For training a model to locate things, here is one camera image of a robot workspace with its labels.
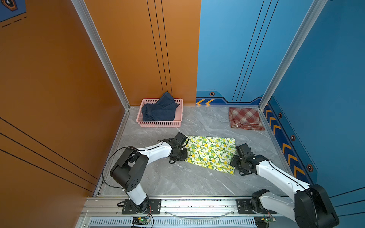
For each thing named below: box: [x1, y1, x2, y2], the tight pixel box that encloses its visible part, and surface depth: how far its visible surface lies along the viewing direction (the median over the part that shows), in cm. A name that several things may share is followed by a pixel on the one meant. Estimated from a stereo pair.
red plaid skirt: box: [228, 106, 266, 131], surface depth 110 cm
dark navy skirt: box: [141, 91, 180, 122], surface depth 114 cm
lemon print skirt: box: [183, 135, 237, 175], surface depth 93 cm
